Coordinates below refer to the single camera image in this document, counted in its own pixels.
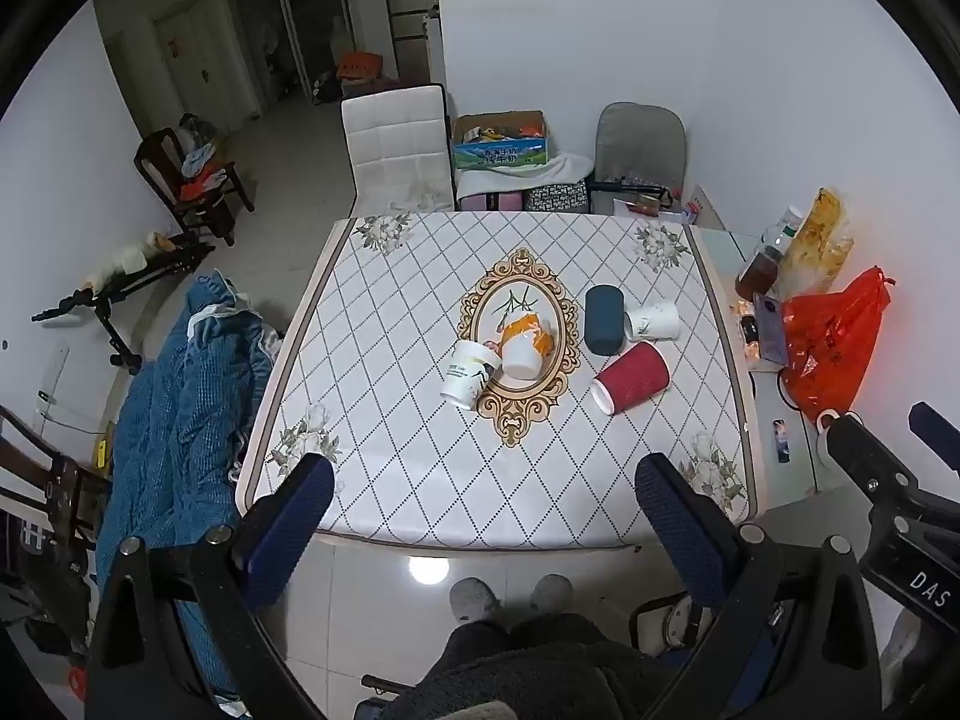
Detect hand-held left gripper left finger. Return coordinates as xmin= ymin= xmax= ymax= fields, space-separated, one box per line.
xmin=84 ymin=452 xmax=336 ymax=720

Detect white padded chair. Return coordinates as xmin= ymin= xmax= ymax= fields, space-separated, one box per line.
xmin=340 ymin=85 xmax=456 ymax=218

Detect orange and white cup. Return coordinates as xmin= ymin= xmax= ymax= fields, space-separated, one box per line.
xmin=500 ymin=312 xmax=557 ymax=381

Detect white cup floral print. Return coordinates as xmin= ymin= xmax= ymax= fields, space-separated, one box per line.
xmin=624 ymin=300 xmax=682 ymax=344

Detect red ribbed paper cup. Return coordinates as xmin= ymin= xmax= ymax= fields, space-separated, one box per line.
xmin=590 ymin=341 xmax=670 ymax=416

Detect orange box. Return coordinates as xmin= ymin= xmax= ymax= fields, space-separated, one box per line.
xmin=335 ymin=51 xmax=383 ymax=83

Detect bottle of brown liquid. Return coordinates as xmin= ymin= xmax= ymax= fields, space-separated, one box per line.
xmin=734 ymin=244 xmax=783 ymax=303

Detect cardboard box blue print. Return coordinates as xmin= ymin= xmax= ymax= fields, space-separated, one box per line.
xmin=451 ymin=110 xmax=554 ymax=171

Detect dark wooden chair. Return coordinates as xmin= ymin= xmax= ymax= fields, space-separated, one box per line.
xmin=133 ymin=114 xmax=256 ymax=247

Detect glass side table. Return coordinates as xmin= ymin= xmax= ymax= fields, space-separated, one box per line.
xmin=690 ymin=225 xmax=848 ymax=500

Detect white cap plastic bottle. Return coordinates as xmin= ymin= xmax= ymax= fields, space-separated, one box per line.
xmin=765 ymin=206 xmax=805 ymax=252

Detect black tripod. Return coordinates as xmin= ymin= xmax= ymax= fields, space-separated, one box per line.
xmin=31 ymin=232 xmax=217 ymax=376

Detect blue quilt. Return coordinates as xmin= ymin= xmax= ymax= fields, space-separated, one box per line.
xmin=95 ymin=268 xmax=284 ymax=700

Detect person's legs dark trousers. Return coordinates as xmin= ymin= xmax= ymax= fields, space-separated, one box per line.
xmin=379 ymin=613 xmax=680 ymax=720

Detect dark smartphone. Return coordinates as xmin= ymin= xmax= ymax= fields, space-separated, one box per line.
xmin=752 ymin=292 xmax=792 ymax=368

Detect red plastic bag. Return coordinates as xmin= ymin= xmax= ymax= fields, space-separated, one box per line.
xmin=778 ymin=265 xmax=896 ymax=423

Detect grey cushioned chair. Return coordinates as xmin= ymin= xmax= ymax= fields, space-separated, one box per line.
xmin=590 ymin=102 xmax=688 ymax=216

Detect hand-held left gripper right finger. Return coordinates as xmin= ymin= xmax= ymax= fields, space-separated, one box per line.
xmin=634 ymin=452 xmax=887 ymax=720

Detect grey slipper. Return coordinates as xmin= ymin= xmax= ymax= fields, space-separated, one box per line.
xmin=449 ymin=577 xmax=502 ymax=623
xmin=529 ymin=574 xmax=575 ymax=617

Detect white mug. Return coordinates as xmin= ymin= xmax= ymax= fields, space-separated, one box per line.
xmin=814 ymin=409 xmax=852 ymax=470

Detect black frame chair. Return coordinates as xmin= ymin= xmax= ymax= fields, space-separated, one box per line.
xmin=0 ymin=405 xmax=113 ymax=661

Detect white cup green print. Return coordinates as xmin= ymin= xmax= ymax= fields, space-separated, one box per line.
xmin=439 ymin=340 xmax=501 ymax=413

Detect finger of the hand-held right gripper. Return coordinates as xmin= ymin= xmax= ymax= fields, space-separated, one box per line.
xmin=826 ymin=414 xmax=922 ymax=515
xmin=908 ymin=402 xmax=960 ymax=477

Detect yellow snack bag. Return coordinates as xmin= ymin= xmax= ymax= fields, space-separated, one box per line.
xmin=778 ymin=187 xmax=856 ymax=299

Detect black patterned bag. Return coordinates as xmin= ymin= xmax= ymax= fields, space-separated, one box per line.
xmin=523 ymin=181 xmax=591 ymax=213

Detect diamond pattern tablecloth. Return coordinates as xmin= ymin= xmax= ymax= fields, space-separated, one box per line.
xmin=235 ymin=211 xmax=767 ymax=550

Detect dark teal cup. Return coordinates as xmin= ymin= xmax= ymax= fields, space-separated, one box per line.
xmin=584 ymin=284 xmax=626 ymax=356

